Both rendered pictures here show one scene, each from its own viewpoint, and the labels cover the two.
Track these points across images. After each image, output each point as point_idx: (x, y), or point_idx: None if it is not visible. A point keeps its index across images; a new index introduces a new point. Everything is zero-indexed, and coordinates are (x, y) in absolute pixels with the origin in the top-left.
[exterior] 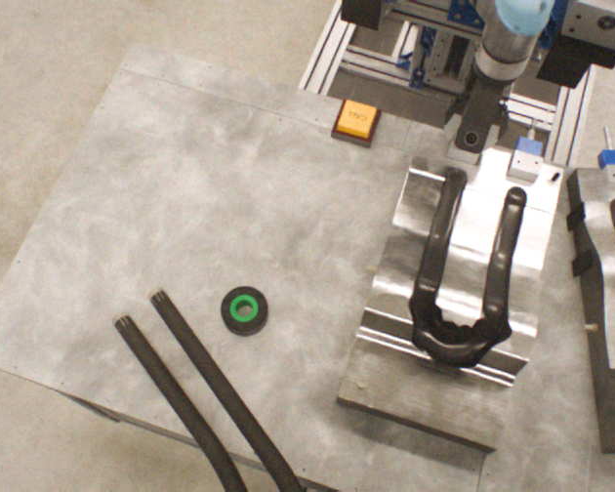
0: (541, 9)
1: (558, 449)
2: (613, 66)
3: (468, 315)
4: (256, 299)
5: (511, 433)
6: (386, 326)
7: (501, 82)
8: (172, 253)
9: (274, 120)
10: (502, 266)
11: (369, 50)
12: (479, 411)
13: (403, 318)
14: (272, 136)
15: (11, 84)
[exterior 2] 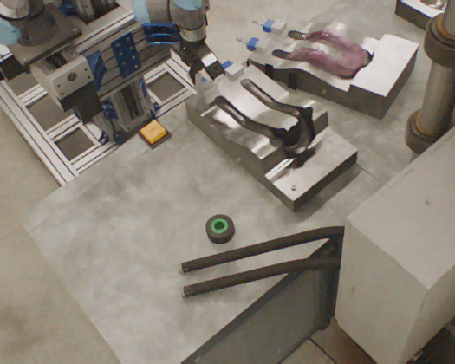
0: None
1: (370, 134)
2: (207, 23)
3: (292, 121)
4: (218, 217)
5: None
6: (273, 160)
7: (204, 37)
8: (161, 252)
9: (122, 170)
10: (275, 105)
11: (81, 153)
12: (336, 148)
13: (276, 146)
14: (131, 175)
15: None
